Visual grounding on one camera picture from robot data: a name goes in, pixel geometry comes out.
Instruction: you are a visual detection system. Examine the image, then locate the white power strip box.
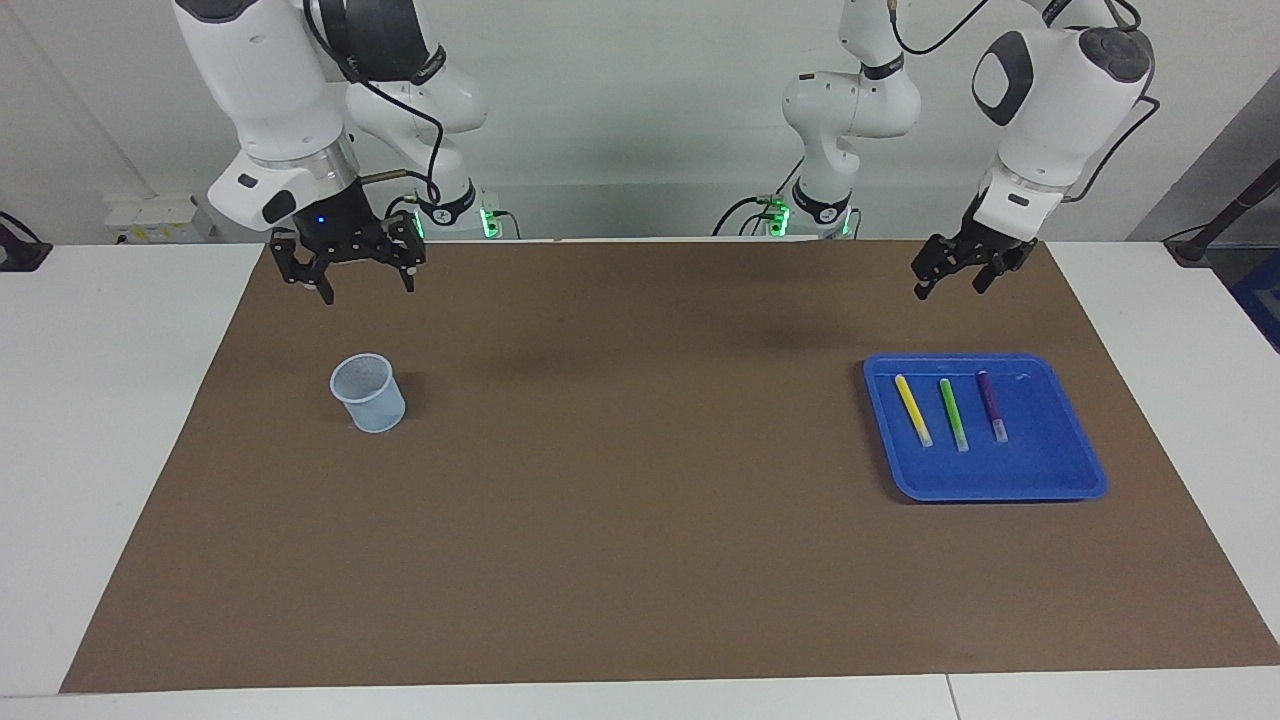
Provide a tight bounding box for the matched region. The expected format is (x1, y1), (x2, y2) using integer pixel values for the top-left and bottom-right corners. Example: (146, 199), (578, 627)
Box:
(104, 194), (217, 245)

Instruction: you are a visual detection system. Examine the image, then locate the purple marker pen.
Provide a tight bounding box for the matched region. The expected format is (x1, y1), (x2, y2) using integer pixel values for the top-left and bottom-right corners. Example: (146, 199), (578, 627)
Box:
(975, 370), (1009, 444)

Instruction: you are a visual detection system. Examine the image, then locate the black stand pole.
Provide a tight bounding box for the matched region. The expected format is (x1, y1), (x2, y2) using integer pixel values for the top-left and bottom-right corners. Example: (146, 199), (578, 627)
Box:
(1164, 158), (1280, 267)

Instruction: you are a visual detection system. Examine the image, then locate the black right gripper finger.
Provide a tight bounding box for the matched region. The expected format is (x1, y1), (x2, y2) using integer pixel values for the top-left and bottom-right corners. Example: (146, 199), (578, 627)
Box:
(269, 230), (337, 306)
(378, 216), (429, 294)

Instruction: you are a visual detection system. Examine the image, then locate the black base cable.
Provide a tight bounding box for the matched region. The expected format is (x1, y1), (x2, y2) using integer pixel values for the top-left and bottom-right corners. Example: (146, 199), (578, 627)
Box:
(712, 155), (807, 238)

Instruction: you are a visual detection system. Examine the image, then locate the brown table mat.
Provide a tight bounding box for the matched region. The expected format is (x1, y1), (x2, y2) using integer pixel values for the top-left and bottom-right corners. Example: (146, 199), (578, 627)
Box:
(60, 238), (1280, 694)

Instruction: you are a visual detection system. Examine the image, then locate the black clamp mount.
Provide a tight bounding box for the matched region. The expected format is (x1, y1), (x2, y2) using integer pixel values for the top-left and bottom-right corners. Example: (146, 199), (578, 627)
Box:
(0, 211), (54, 273)

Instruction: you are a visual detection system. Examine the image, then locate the blue plastic tray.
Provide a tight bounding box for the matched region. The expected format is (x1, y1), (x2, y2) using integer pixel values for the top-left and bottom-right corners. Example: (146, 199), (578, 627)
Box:
(863, 352), (1109, 503)

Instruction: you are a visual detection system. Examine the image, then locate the yellow marker pen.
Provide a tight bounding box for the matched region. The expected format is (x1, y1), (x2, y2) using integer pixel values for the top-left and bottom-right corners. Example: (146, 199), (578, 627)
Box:
(894, 374), (934, 448)

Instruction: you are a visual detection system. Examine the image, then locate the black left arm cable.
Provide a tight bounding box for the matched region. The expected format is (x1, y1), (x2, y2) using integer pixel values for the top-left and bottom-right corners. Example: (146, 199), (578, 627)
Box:
(888, 0), (1161, 203)

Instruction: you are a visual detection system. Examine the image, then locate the translucent plastic cup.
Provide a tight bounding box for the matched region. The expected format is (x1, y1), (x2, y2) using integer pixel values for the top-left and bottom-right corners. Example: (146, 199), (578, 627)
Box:
(330, 352), (408, 434)

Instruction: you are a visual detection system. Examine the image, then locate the blue box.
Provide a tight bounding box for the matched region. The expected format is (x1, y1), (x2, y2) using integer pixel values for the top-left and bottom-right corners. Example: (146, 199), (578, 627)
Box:
(1228, 250), (1280, 353)

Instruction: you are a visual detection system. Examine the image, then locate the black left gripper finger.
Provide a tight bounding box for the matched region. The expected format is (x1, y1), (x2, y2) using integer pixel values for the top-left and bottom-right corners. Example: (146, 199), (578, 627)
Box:
(910, 234), (967, 302)
(971, 250), (1013, 295)

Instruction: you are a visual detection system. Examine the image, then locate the green marker pen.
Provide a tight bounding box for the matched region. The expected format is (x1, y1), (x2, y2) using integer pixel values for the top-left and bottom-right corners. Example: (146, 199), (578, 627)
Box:
(938, 378), (971, 453)

